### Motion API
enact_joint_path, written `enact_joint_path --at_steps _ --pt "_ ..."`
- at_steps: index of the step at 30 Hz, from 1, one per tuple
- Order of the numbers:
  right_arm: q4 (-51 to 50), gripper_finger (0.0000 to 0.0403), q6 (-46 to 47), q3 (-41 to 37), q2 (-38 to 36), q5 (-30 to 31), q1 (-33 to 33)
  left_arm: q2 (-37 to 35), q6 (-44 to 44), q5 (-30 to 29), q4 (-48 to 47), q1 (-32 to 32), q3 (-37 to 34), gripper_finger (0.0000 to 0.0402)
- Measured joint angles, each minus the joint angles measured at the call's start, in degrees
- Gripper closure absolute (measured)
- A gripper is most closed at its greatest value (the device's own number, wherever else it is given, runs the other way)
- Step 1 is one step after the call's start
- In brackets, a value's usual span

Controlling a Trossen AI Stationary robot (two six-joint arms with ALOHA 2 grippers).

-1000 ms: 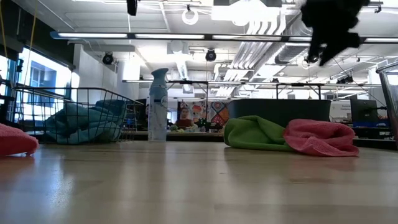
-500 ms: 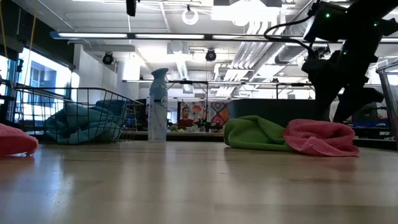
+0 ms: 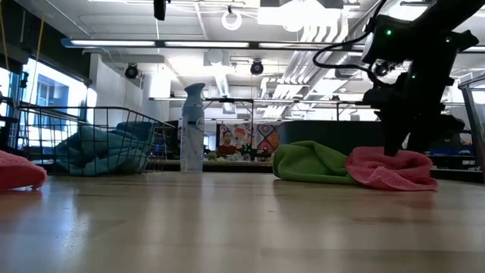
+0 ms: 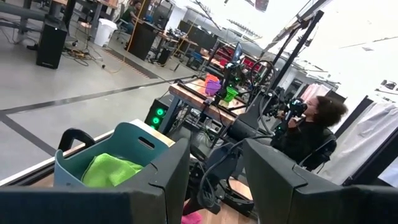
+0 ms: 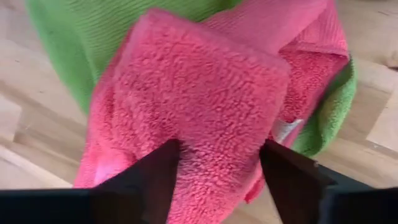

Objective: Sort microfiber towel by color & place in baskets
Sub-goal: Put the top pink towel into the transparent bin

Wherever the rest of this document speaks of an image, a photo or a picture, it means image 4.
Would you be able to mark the blue plastic basket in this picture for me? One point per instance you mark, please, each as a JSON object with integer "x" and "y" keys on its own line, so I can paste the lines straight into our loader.
{"x": 124, "y": 140}

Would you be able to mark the black desk cabinet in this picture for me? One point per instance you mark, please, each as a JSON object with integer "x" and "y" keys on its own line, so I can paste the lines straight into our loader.
{"x": 143, "y": 40}

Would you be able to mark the green microfiber towel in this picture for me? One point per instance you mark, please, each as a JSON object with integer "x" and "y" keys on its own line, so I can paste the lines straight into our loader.
{"x": 109, "y": 171}

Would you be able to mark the black frame post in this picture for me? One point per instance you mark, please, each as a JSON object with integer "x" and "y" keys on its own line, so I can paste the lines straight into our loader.
{"x": 373, "y": 158}

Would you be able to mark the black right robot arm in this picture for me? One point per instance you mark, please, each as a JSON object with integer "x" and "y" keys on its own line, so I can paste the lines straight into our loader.
{"x": 245, "y": 129}

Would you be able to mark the black computer tower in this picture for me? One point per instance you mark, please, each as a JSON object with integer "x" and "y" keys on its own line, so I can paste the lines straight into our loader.
{"x": 51, "y": 46}

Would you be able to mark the black background robot arm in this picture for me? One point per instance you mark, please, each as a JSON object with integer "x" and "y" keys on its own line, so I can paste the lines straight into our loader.
{"x": 231, "y": 73}

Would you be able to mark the black computer with green lights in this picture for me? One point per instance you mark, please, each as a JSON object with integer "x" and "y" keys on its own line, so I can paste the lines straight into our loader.
{"x": 155, "y": 115}

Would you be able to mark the green plastic cup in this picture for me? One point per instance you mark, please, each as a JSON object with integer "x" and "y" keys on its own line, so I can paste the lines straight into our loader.
{"x": 230, "y": 94}

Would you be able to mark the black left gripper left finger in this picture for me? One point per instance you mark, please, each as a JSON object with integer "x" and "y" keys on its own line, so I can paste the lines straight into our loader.
{"x": 93, "y": 205}

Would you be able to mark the wooden work table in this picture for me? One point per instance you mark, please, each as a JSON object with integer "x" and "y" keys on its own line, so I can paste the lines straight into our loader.
{"x": 192, "y": 99}

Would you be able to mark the white curtain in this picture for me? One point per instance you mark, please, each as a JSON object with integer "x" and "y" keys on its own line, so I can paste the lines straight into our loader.
{"x": 360, "y": 140}

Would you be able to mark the white trash bin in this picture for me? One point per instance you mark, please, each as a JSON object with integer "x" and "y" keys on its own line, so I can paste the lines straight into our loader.
{"x": 105, "y": 32}

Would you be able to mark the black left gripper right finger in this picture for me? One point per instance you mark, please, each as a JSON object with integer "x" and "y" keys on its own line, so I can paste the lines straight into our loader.
{"x": 311, "y": 205}

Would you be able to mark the person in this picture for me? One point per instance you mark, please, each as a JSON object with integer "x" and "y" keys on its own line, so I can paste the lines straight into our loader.
{"x": 311, "y": 143}
{"x": 129, "y": 15}

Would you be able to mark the pink microfiber towel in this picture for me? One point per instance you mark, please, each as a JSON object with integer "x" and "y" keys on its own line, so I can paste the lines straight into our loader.
{"x": 191, "y": 218}

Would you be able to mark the purple plastic cup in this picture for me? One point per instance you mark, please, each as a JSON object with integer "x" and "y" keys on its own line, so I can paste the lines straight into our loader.
{"x": 213, "y": 88}

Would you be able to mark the black office chair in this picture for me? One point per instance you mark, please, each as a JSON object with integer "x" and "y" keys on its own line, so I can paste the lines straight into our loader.
{"x": 329, "y": 149}

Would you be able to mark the orange plastic cup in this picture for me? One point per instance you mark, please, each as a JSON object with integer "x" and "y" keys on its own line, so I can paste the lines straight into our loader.
{"x": 211, "y": 77}

